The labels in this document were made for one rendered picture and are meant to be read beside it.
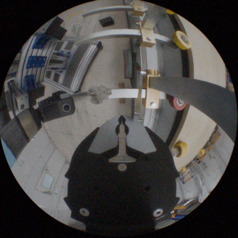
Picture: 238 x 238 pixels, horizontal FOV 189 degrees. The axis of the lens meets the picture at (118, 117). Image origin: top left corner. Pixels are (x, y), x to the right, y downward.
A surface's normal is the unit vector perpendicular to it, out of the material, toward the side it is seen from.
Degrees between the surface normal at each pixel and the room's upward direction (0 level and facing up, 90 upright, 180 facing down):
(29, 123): 89
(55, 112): 30
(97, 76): 0
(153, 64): 0
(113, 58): 0
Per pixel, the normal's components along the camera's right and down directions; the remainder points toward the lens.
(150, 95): -0.04, 0.48
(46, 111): 0.47, 0.40
